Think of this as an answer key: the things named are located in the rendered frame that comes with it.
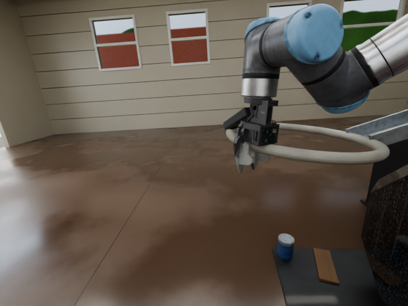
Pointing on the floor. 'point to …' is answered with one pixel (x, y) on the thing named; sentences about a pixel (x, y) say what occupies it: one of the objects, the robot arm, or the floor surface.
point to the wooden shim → (325, 266)
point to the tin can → (285, 246)
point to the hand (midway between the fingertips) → (245, 166)
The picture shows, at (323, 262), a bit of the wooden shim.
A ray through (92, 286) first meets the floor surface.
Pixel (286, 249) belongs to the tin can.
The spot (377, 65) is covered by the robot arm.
